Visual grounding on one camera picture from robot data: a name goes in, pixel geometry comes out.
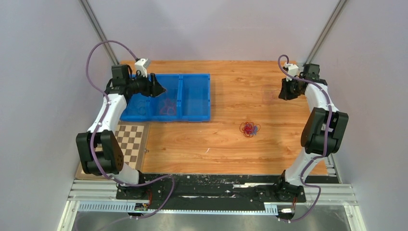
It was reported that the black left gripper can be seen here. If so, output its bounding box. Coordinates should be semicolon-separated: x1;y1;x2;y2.
127;71;167;98

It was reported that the red cable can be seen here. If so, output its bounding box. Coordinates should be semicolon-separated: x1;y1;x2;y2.
239;121;261;138

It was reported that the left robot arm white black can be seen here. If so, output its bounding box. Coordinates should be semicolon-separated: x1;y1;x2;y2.
76;64;166;199

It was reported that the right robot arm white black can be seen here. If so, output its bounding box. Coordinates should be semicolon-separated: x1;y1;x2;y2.
274;63;349;201

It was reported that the blue three-compartment plastic bin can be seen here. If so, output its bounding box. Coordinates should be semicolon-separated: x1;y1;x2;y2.
120;73;211;122

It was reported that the wooden chessboard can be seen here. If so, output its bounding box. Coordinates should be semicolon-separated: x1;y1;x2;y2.
75;123;151;181

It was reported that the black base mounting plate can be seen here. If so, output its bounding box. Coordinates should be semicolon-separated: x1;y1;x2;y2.
115;174;306;211

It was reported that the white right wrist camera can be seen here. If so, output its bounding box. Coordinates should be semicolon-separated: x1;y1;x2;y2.
283;63;299;78

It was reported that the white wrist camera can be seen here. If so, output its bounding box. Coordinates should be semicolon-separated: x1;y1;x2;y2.
134;58;151;78
283;63;299;78

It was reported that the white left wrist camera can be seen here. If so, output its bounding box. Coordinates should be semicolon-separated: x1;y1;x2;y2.
134;58;151;78

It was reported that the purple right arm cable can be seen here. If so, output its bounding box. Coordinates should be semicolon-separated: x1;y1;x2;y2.
277;54;334;223

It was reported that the right aluminium corner post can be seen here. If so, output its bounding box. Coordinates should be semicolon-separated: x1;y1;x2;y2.
304;0;348;64

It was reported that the aluminium corner post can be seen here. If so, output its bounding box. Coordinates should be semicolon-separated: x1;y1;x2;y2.
78;0;119;64
304;0;348;64

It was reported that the left aluminium corner post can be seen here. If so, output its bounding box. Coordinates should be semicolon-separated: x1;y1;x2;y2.
78;0;119;64

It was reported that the aluminium frame rail front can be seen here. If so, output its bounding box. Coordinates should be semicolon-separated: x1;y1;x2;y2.
67;180;358;206

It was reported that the white slotted cable duct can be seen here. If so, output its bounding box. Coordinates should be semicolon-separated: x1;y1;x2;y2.
77;201;280;216

